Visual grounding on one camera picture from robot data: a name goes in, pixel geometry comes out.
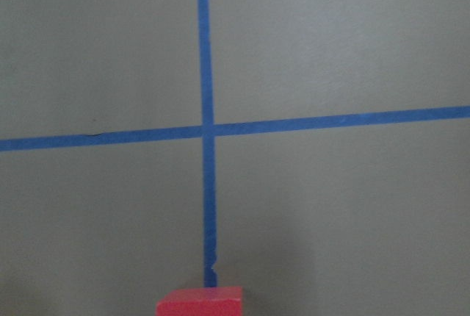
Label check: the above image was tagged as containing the red block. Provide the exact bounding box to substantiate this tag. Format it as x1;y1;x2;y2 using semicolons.
156;287;243;316

